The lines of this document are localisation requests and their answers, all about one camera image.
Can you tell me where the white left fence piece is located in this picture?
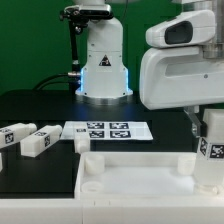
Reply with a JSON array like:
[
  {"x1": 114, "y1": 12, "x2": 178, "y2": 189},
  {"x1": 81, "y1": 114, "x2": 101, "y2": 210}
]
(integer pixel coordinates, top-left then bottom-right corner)
[{"x1": 0, "y1": 153, "x2": 3, "y2": 173}]

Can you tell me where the black camera on stand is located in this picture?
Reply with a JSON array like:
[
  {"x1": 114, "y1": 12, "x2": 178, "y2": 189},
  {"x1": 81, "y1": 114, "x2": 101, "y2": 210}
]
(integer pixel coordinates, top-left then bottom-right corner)
[{"x1": 59, "y1": 4, "x2": 113, "y2": 93}]

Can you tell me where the white front fence bar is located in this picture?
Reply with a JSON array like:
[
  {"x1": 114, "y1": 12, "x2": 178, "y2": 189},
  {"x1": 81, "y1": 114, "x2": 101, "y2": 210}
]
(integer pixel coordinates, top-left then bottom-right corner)
[{"x1": 0, "y1": 198, "x2": 224, "y2": 224}]

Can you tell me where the black cable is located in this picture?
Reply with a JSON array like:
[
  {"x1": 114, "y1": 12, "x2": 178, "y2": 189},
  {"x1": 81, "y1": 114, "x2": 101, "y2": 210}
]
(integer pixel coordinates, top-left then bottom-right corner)
[{"x1": 32, "y1": 73, "x2": 81, "y2": 91}]

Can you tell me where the white square desk top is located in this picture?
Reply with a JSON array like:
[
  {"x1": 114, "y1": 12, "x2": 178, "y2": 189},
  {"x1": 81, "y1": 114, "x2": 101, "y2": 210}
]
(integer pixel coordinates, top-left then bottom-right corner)
[{"x1": 74, "y1": 152, "x2": 224, "y2": 205}]

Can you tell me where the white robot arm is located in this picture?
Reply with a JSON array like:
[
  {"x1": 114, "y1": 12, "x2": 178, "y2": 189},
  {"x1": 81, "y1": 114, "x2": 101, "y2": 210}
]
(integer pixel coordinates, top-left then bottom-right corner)
[{"x1": 72, "y1": 0, "x2": 224, "y2": 117}]

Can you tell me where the white marker base sheet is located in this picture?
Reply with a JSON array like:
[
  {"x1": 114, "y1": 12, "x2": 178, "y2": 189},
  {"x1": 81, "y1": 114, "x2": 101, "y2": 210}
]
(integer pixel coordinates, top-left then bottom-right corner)
[{"x1": 61, "y1": 121, "x2": 153, "y2": 141}]

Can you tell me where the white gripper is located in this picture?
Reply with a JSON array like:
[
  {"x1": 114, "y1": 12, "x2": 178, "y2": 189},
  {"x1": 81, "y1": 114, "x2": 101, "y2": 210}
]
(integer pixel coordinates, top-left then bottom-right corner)
[{"x1": 139, "y1": 10, "x2": 224, "y2": 138}]

